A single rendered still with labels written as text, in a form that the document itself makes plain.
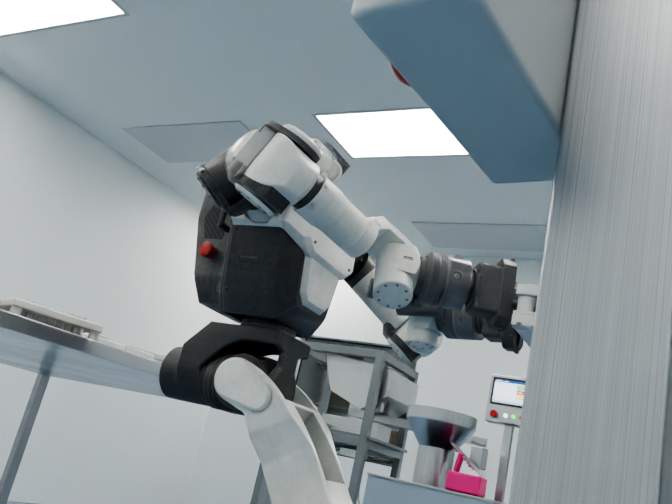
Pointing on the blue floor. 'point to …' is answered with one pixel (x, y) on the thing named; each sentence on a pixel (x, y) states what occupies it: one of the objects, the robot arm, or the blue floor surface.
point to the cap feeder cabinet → (413, 493)
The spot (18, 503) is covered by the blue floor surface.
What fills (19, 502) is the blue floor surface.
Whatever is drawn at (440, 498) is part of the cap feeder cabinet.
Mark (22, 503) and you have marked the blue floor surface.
